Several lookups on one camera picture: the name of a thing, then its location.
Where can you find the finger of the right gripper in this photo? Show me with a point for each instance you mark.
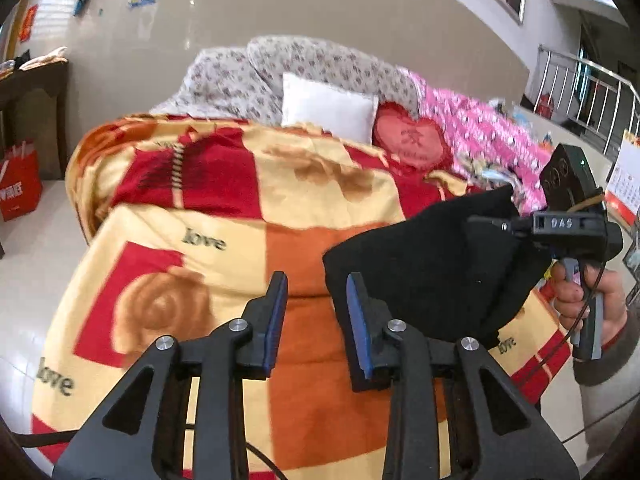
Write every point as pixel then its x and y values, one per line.
pixel 515 224

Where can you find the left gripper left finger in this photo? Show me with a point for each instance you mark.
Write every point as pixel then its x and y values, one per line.
pixel 257 351

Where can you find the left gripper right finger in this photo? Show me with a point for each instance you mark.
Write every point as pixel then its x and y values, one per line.
pixel 376 354

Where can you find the black pants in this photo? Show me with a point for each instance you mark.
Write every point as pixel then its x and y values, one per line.
pixel 445 271

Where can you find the grey sleeve forearm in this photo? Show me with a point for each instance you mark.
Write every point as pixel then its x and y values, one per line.
pixel 607 386

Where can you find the desk calendar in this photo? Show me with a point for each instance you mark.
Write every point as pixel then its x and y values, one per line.
pixel 622 190

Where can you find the colourful clothes pile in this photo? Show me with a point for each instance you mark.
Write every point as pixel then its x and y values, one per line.
pixel 489 175

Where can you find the pink patterned quilt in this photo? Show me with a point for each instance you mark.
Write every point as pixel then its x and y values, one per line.
pixel 480 138

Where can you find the red yellow orange blanket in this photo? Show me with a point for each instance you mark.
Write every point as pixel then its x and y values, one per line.
pixel 186 220

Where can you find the red heart cushion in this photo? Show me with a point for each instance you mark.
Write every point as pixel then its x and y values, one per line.
pixel 419 143

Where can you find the metal stair railing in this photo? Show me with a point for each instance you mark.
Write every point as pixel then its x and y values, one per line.
pixel 585 98

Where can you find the white pillow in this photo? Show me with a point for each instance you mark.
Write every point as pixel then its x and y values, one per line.
pixel 345 114

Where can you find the grey floral quilt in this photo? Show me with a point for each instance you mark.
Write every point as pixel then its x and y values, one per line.
pixel 246 82

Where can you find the red shopping bag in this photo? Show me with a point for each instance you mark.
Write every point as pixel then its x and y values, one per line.
pixel 21 187

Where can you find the dark wooden table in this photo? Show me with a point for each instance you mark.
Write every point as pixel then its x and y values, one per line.
pixel 33 107

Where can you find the red wall decoration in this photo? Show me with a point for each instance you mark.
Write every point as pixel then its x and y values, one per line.
pixel 28 24

